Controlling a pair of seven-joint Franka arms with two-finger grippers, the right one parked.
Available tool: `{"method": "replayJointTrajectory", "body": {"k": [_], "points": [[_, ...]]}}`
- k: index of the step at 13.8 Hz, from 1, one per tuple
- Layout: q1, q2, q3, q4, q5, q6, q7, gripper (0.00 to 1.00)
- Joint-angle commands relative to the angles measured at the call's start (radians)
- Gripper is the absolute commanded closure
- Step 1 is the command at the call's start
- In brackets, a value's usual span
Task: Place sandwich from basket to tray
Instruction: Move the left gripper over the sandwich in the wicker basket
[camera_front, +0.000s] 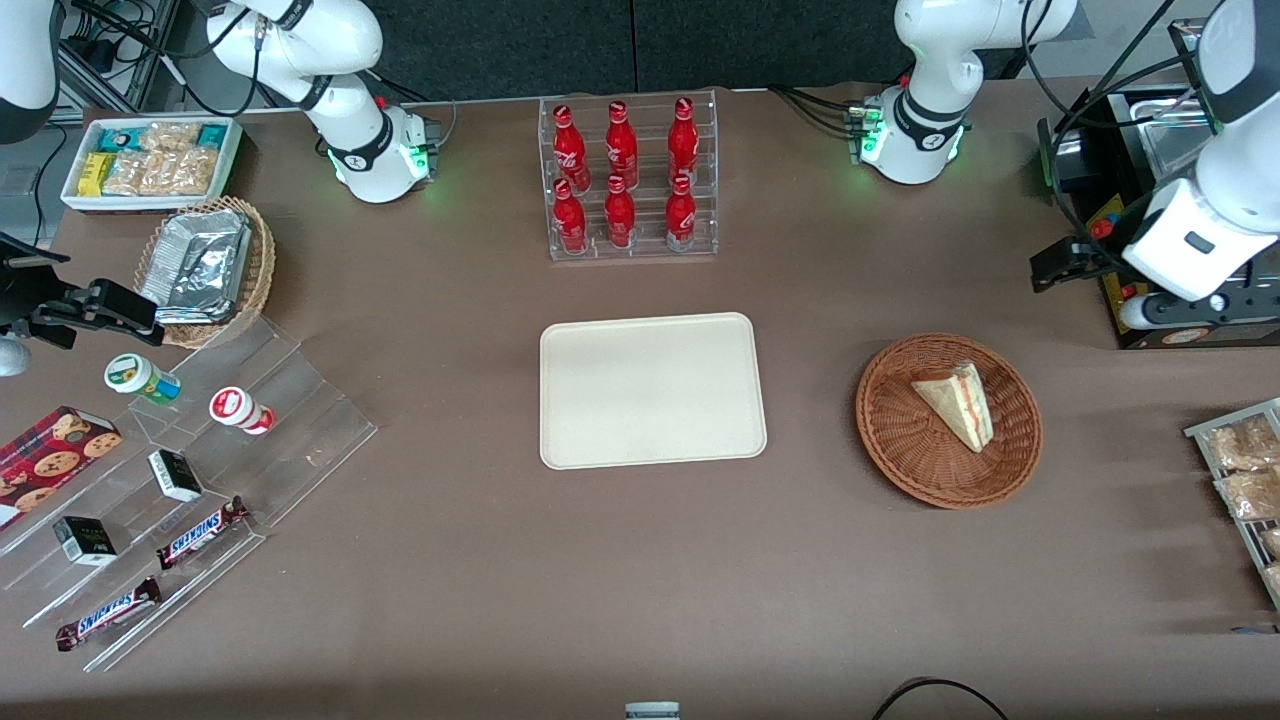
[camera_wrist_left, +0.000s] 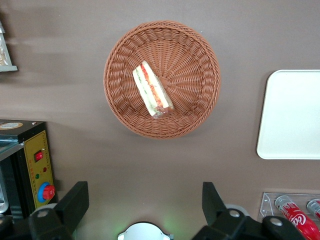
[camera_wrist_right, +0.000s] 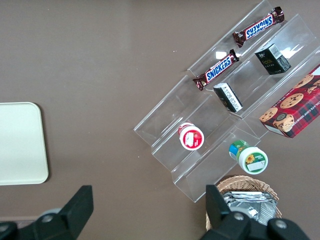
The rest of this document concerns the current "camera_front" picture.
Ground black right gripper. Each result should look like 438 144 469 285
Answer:
0 235 164 352

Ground brown Snickers bar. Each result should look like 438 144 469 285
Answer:
55 577 163 652
156 496 251 571

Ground triangular sandwich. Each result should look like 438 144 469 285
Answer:
910 362 995 454

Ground black right arm base cables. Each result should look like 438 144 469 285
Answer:
365 68 458 143

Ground black food warmer machine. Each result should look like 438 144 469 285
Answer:
1037 20 1280 351

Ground light tan wicker basket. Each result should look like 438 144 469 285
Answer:
133 196 277 349

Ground black arm base cables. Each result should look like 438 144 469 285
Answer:
365 68 458 143
768 84 863 138

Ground black cable loop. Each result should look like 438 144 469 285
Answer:
870 677 1011 720

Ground clear acrylic stepped display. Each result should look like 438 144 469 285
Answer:
0 315 379 673

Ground cream plastic tray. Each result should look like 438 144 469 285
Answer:
539 312 768 471

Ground brown round wicker basket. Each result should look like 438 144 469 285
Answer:
855 333 1044 511

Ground red cola bottle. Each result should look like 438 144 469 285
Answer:
553 178 589 255
667 97 700 186
604 100 640 189
604 175 638 250
665 174 699 253
552 104 591 191

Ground red lidded yogurt cup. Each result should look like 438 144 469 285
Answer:
209 386 276 436

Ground clear bag of crackers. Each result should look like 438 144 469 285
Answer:
100 122 218 197

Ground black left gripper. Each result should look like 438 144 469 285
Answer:
1031 240 1280 330

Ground black left arm base cables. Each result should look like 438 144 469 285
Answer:
768 84 863 138

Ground metal frame shelf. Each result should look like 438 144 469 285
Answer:
58 0 206 116

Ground steel food pan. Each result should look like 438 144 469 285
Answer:
1130 88 1219 179

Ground black left arm wrist cable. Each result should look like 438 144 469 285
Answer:
1020 0 1216 251

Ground white rectangular snack bin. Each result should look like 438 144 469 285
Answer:
60 115 244 215

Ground green lidded yogurt cup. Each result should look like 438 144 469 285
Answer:
104 353 183 406

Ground small black carton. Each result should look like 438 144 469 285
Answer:
148 449 204 503
52 516 118 567

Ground clear acrylic bottle rack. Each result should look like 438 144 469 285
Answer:
537 89 719 263

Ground red plaid cookie box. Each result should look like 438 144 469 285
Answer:
0 405 123 531

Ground clear bag of snacks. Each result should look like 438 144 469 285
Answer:
1205 416 1280 472
1214 469 1280 522

